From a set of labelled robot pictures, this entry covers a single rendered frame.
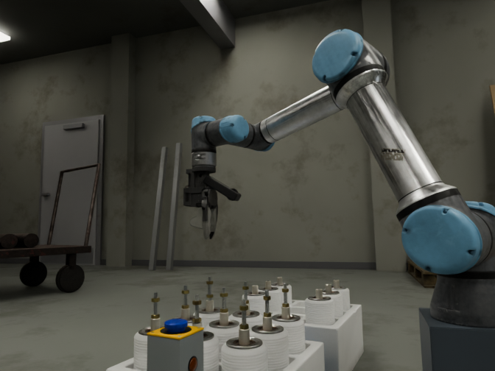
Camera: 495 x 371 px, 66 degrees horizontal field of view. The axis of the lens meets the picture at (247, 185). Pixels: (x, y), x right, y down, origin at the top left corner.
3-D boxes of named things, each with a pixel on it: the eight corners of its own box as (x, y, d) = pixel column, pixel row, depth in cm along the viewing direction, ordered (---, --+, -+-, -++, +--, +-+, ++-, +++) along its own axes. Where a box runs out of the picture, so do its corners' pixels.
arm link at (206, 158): (219, 155, 118) (210, 150, 110) (219, 169, 117) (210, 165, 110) (197, 157, 120) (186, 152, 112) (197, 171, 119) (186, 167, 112)
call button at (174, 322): (192, 331, 67) (192, 319, 67) (177, 337, 63) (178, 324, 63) (174, 329, 69) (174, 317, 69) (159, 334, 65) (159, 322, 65)
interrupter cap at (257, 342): (223, 341, 81) (223, 338, 81) (257, 338, 83) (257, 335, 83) (229, 352, 74) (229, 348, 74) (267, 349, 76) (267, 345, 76)
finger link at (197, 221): (191, 239, 112) (193, 208, 114) (210, 239, 110) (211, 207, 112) (186, 238, 109) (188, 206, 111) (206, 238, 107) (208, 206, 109)
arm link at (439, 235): (508, 255, 68) (373, 36, 89) (492, 261, 57) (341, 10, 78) (444, 278, 75) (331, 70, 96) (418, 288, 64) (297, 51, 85)
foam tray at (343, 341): (363, 352, 148) (361, 304, 150) (340, 391, 113) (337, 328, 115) (271, 340, 165) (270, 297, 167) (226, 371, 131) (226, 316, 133)
